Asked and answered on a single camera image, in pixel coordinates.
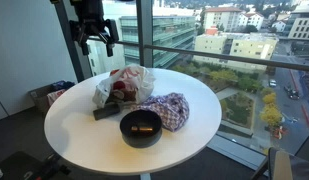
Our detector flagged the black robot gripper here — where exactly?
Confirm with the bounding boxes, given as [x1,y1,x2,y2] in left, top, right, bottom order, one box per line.
[68,0,120,58]

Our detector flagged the brown red moose toy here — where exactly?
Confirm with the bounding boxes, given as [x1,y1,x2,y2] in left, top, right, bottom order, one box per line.
[107,80,139,104]

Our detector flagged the white red plastic bag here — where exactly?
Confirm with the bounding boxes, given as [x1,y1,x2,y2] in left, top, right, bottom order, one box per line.
[91,63,157,110]

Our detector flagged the white red printed bag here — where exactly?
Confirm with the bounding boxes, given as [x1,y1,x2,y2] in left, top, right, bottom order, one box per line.
[46,88,67,107]

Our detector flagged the dark blue cloth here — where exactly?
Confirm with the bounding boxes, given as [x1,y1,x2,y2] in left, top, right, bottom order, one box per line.
[50,79,76,92]

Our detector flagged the black rectangular block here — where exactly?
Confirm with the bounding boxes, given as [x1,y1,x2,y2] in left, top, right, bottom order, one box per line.
[92,102,122,121]

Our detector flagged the cardboard box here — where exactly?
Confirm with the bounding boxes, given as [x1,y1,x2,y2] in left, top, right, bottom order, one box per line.
[28,82,67,116]

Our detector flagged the small brass cylinder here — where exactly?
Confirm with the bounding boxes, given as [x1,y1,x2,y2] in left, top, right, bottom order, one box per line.
[130,124,155,134]

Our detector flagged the purple white checkered cloth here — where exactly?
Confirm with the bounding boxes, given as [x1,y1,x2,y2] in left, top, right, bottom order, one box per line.
[131,92,191,133]

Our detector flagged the black round bowl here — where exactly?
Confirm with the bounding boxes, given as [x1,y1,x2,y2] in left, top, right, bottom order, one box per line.
[119,109,164,149]

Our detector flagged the metal window railing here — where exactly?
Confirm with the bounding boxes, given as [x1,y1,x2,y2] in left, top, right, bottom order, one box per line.
[88,35,309,73]

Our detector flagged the black equipment case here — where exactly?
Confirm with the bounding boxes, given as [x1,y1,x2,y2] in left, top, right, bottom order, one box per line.
[0,150,74,180]

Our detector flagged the window frame post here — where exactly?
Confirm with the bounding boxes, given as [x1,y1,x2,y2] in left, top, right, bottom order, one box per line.
[136,0,155,70]
[49,0,86,83]

